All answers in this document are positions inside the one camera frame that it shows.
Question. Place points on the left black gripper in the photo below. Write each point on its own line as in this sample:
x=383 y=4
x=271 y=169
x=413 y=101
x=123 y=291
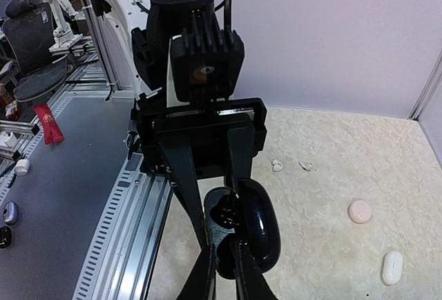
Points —
x=193 y=142

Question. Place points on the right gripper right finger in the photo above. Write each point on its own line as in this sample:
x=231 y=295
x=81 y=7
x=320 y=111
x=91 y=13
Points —
x=250 y=283

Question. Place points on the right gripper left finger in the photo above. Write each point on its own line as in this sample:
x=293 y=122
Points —
x=200 y=285

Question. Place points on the black charging case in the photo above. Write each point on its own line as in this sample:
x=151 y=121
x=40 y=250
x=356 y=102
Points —
x=247 y=216

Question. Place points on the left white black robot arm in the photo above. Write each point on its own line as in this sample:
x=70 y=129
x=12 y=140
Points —
x=143 y=29

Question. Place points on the pinkish white round case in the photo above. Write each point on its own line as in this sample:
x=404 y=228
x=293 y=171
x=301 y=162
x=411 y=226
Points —
x=359 y=212

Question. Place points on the white oval charging case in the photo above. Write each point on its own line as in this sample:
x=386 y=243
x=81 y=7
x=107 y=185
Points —
x=392 y=267

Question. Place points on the white case on bench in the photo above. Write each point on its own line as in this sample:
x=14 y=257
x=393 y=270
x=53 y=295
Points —
x=22 y=167

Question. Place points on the black case on bench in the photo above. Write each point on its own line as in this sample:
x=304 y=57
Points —
x=5 y=237

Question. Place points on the blue charging case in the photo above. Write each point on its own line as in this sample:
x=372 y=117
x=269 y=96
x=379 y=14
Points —
x=11 y=213

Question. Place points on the white earbud pair left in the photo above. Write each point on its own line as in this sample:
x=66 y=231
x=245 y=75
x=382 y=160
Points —
x=277 y=165

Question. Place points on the clear earbud on table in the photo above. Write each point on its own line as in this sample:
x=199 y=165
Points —
x=306 y=166

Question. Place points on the red cloth pouch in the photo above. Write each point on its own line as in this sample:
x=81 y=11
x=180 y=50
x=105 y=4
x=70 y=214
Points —
x=52 y=132

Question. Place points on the grey office chair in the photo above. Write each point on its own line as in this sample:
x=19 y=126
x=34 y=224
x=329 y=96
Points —
x=28 y=29

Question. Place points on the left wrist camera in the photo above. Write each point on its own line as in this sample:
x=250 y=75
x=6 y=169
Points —
x=204 y=62

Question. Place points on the aluminium front rail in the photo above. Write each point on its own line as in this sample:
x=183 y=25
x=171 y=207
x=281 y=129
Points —
x=121 y=256

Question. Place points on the right aluminium corner post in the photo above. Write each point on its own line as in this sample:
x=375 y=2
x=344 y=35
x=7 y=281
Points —
x=428 y=91

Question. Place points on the aluminium corner post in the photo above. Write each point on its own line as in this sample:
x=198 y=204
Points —
x=428 y=91
x=107 y=50

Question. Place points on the left aluminium corner post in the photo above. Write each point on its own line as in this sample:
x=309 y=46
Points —
x=107 y=50

